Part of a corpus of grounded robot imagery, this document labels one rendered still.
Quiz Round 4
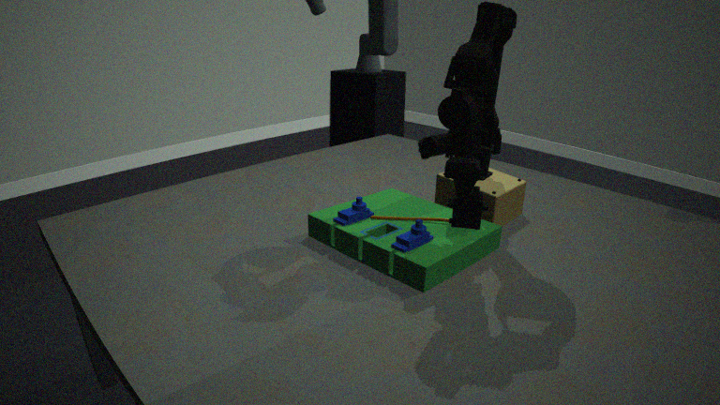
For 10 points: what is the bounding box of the green flat platform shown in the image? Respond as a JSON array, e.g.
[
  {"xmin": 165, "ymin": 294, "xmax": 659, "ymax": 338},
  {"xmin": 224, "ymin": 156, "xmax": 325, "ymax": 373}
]
[{"xmin": 308, "ymin": 188, "xmax": 503, "ymax": 293}]

